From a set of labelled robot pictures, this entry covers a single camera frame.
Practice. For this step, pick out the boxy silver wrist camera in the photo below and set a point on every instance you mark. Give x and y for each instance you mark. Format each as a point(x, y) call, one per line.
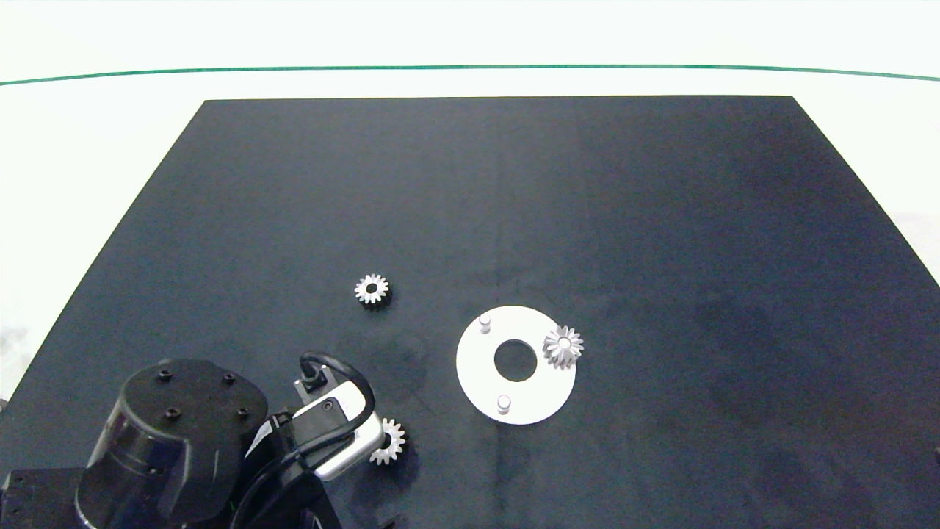
point(345, 441)

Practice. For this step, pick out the dark table mat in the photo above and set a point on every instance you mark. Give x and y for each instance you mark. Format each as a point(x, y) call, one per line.
point(661, 220)

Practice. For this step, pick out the small steel gear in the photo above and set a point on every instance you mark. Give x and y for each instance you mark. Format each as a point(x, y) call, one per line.
point(379, 286)
point(573, 347)
point(393, 441)

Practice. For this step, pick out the round white plate with pins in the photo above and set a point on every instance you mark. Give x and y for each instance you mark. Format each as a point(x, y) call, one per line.
point(536, 397)

